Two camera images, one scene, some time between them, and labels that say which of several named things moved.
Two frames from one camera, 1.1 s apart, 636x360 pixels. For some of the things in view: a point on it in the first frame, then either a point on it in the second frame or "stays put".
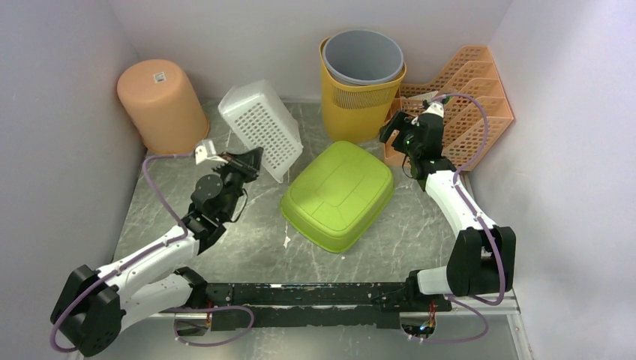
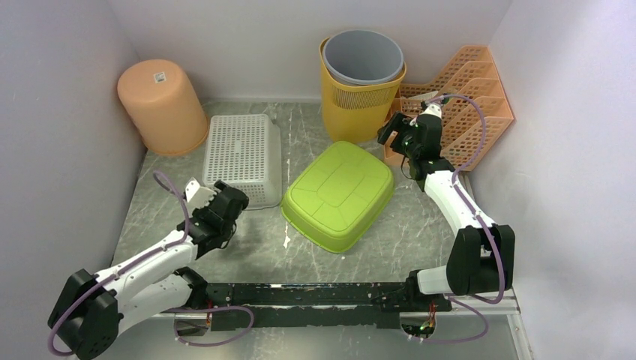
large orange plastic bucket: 164,106 stays put
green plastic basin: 338,196 stays put
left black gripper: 250,159 to 202,211
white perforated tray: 258,112 to 244,152
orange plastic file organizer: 475,72 stays put
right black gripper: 399,122 stays put
